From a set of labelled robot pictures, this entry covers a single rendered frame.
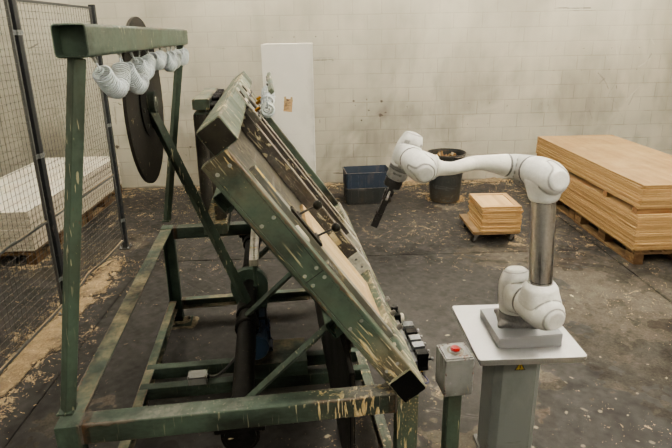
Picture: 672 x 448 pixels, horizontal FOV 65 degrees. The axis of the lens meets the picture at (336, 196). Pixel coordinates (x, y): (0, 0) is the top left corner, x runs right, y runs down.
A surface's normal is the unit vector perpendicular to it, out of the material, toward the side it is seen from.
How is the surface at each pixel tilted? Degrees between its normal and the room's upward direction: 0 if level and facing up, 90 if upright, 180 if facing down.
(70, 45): 90
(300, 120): 90
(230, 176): 90
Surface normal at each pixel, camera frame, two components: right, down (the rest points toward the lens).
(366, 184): 0.11, 0.30
